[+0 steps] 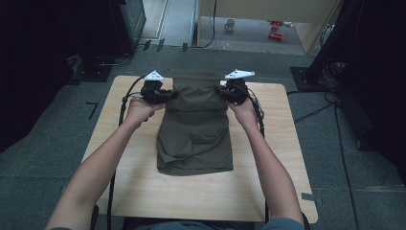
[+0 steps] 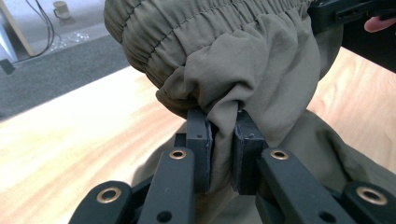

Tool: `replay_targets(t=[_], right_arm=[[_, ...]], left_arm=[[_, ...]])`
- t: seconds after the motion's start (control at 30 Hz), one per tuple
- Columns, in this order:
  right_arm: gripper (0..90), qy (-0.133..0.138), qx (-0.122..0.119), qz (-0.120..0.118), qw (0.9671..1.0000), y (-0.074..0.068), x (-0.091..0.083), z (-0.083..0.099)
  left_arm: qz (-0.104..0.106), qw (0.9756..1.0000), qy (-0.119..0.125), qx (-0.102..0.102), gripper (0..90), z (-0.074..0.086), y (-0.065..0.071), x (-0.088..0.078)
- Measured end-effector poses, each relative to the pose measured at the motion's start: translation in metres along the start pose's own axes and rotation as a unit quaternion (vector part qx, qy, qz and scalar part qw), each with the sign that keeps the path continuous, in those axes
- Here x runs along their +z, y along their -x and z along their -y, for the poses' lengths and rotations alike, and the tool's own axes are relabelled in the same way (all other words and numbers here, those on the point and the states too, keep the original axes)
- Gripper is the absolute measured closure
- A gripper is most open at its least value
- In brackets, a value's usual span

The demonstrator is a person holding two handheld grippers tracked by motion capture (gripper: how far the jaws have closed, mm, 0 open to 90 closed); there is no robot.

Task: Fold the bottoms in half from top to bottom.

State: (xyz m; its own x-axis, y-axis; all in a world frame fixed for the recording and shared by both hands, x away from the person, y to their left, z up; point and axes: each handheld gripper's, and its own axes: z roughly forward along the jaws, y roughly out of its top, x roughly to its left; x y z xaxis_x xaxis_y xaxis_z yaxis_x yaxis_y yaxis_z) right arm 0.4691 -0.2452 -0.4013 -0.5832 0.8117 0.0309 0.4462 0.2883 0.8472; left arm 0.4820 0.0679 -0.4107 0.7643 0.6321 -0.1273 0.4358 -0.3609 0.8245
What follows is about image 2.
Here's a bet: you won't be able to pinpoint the light wooden desk frame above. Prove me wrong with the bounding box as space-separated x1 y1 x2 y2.
0 0 36 63

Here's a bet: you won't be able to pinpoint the black hanging cable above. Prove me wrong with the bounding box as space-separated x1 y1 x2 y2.
12 0 56 64

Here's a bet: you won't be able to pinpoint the olive green shorts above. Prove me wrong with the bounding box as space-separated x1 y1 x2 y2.
103 0 396 224

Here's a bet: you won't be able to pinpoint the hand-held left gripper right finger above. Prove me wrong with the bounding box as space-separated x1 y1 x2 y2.
231 109 269 196

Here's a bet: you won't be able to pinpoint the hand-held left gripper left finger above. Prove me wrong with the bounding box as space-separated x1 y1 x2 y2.
174 107 215 194

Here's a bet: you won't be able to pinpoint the clear plastic wrapper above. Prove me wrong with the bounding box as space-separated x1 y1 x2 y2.
50 30 92 52

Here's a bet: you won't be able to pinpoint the beige mug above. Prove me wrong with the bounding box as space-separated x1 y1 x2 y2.
52 0 72 21

